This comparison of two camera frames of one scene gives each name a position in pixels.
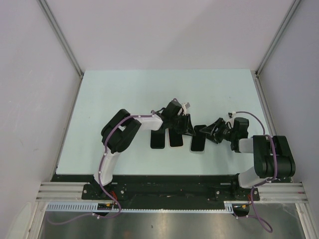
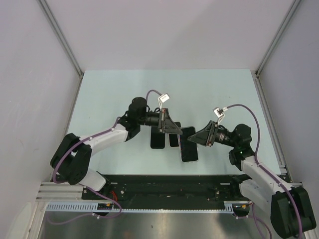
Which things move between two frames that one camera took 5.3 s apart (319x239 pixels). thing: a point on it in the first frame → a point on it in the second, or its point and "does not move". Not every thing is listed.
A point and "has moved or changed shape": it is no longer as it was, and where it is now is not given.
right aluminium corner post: [281, 29] does not move
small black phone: [198, 141] has moved or changed shape
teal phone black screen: [176, 139] does not move
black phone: [157, 139] does not move
